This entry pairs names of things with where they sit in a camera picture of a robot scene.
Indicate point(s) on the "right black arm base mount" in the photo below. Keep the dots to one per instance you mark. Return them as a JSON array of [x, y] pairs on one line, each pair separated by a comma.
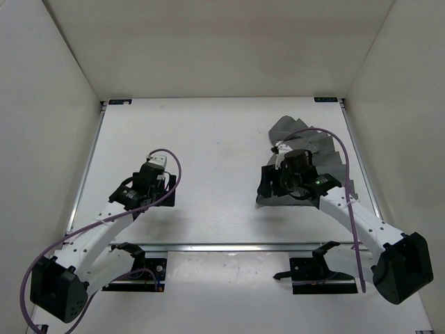
[[312, 275]]

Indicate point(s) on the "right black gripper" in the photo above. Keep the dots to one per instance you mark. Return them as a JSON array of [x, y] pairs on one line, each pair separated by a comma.
[[269, 175]]

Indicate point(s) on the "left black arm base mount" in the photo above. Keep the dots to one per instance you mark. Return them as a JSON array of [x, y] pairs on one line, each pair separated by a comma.
[[147, 272]]

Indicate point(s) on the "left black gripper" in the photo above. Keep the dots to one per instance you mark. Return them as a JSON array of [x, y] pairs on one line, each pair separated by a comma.
[[172, 184]]

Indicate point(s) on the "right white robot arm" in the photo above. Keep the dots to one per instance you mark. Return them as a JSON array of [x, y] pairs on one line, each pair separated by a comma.
[[398, 264]]

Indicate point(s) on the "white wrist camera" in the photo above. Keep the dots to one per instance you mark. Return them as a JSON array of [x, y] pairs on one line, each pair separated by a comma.
[[157, 161], [280, 149]]

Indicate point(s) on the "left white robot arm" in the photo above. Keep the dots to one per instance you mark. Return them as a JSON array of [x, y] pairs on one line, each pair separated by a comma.
[[63, 283]]

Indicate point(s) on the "grey pleated skirt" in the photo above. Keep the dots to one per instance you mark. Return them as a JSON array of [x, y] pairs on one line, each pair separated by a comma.
[[298, 135]]

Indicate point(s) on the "right blue corner label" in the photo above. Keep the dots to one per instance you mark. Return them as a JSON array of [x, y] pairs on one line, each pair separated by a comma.
[[325, 99]]

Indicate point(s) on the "front aluminium table rail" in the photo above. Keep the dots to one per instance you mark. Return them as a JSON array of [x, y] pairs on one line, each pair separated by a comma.
[[230, 248]]

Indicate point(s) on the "left blue corner label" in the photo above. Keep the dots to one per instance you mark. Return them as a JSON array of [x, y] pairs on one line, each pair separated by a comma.
[[120, 102]]

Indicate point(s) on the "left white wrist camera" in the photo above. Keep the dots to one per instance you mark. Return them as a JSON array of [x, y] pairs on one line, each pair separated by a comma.
[[157, 161]]

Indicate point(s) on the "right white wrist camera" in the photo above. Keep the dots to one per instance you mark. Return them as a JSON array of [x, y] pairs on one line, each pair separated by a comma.
[[280, 149]]

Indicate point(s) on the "blue corner label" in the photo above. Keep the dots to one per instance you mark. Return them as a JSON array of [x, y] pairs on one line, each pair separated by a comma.
[[325, 99], [120, 102]]

